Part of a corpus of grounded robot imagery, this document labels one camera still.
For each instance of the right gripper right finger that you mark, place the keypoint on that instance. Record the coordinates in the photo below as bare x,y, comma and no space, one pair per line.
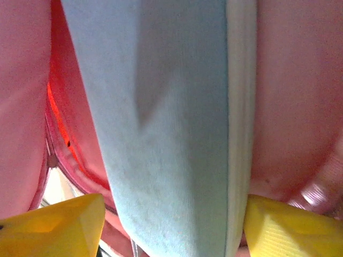
289,233

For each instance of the pink backpack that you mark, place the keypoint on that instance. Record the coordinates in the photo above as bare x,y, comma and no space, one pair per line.
294,107

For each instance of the blue-grey pencil case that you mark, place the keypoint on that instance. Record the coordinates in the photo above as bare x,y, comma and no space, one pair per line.
160,134

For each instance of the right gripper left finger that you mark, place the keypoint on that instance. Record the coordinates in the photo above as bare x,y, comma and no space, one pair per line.
48,230

